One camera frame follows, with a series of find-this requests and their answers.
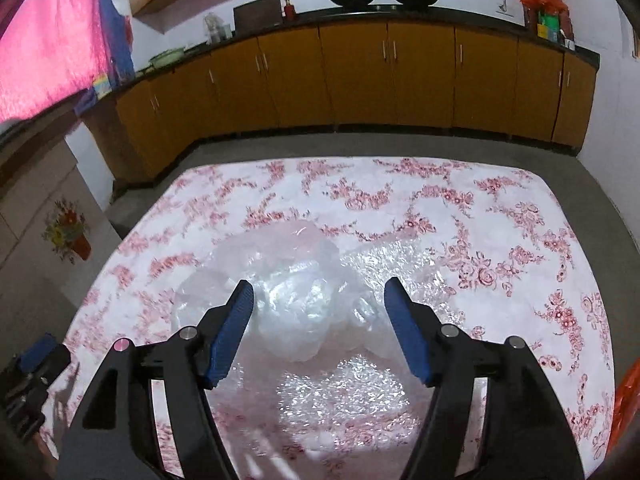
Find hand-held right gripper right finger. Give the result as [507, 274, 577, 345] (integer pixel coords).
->
[384, 276, 586, 480]

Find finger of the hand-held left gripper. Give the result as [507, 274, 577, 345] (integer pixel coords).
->
[12, 336, 72, 391]

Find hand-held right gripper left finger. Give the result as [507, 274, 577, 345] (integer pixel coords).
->
[57, 280, 256, 480]

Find clear plastic bag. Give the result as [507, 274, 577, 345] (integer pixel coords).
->
[172, 220, 396, 363]

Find red lined trash basket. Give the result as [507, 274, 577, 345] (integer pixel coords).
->
[610, 360, 640, 456]

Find floral tablecloth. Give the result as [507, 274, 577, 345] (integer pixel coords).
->
[40, 157, 616, 480]

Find beige cupboard with flower sticker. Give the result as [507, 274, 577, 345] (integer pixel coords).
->
[0, 110, 123, 356]

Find orange lower kitchen cabinets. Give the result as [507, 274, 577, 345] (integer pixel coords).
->
[82, 20, 601, 181]

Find green bowl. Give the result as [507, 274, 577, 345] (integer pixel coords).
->
[148, 47, 186, 68]

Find glass jar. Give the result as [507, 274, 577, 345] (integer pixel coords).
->
[204, 12, 232, 43]

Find pink and blue curtain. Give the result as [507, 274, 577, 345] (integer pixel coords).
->
[0, 0, 136, 123]

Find black kitchen countertop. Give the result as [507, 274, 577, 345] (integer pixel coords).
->
[135, 5, 601, 81]

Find wooden cutting board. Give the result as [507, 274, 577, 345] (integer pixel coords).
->
[234, 0, 283, 36]

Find green packet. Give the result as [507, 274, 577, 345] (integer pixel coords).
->
[537, 10, 560, 41]

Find large red shopping bag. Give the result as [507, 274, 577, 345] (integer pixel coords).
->
[519, 0, 571, 41]

